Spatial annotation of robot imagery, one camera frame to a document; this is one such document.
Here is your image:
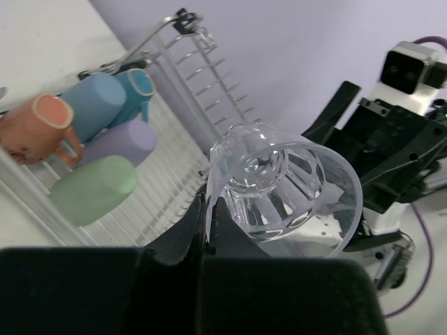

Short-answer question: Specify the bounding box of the blue flowered mug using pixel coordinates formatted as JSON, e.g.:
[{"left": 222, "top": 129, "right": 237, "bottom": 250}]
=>
[{"left": 108, "top": 68, "right": 156, "bottom": 128}]

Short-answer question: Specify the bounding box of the orange ceramic mug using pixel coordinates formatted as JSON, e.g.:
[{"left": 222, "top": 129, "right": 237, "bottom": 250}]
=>
[{"left": 1, "top": 94, "right": 83, "bottom": 165}]

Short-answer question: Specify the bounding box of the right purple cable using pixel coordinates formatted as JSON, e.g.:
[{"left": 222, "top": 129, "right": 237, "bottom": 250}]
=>
[{"left": 383, "top": 36, "right": 447, "bottom": 319}]

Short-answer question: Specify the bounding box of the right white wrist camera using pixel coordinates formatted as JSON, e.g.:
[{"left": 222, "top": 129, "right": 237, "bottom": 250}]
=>
[{"left": 368, "top": 36, "right": 446, "bottom": 116}]

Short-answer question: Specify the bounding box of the lilac plastic cup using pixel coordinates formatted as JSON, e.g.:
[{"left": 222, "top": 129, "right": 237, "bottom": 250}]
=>
[{"left": 79, "top": 119, "right": 159, "bottom": 167}]

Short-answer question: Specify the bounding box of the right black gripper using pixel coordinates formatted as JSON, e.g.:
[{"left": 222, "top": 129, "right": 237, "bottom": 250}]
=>
[{"left": 302, "top": 81, "right": 446, "bottom": 209}]

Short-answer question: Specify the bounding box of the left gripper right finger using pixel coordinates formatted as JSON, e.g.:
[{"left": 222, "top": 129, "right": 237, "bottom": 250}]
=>
[{"left": 195, "top": 199, "right": 388, "bottom": 334}]

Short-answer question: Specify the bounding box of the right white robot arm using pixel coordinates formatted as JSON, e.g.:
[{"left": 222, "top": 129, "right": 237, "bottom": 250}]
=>
[{"left": 303, "top": 81, "right": 446, "bottom": 290}]

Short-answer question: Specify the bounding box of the green ceramic cup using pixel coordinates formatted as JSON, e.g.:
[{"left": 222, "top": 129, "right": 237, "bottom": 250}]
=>
[{"left": 49, "top": 156, "right": 138, "bottom": 227}]

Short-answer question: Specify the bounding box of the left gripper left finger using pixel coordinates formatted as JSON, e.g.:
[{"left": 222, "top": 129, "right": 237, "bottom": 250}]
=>
[{"left": 1, "top": 194, "right": 205, "bottom": 334}]

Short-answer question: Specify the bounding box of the white wire dish rack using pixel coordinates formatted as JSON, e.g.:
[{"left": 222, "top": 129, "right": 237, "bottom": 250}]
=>
[{"left": 0, "top": 8, "right": 266, "bottom": 248}]

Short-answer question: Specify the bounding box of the clear plastic glass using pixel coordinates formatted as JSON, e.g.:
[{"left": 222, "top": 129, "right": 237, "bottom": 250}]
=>
[{"left": 205, "top": 122, "right": 363, "bottom": 258}]

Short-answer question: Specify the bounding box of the plain blue cup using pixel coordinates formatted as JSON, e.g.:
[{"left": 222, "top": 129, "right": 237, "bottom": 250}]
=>
[{"left": 61, "top": 73, "right": 127, "bottom": 143}]

